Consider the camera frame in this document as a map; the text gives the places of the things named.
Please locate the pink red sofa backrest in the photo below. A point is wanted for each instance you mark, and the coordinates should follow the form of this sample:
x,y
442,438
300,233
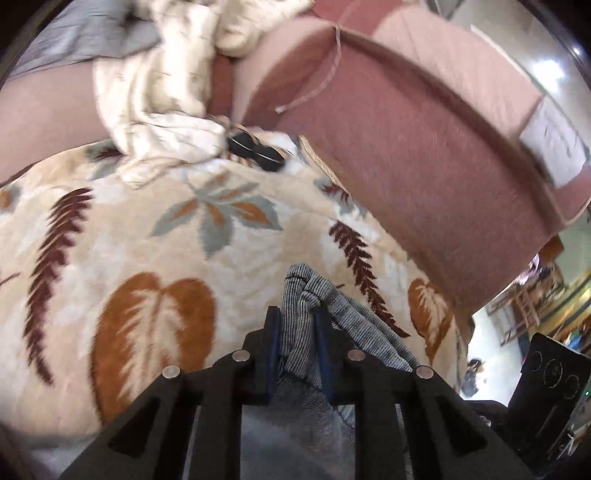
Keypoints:
x,y
420,121

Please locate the black sunglasses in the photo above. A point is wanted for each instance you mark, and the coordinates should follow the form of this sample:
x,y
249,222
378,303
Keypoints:
x,y
245,145

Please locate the cream printed garment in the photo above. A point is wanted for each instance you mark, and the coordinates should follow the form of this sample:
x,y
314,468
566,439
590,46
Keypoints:
x,y
154,103

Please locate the pink bolster cushion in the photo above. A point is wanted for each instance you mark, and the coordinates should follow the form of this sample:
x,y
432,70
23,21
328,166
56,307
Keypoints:
x,y
45,113

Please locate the black camera box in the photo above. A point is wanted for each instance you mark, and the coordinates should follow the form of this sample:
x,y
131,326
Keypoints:
x,y
552,382

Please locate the leaf pattern bed blanket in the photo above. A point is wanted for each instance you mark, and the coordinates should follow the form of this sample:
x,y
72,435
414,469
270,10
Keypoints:
x,y
103,286

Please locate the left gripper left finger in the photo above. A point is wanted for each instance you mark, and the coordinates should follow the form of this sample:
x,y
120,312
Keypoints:
x,y
188,425

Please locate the grey quilted pillow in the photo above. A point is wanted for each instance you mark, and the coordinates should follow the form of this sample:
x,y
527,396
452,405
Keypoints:
x,y
85,30

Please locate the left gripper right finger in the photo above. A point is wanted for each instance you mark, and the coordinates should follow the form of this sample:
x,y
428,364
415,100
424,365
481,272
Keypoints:
x,y
408,424

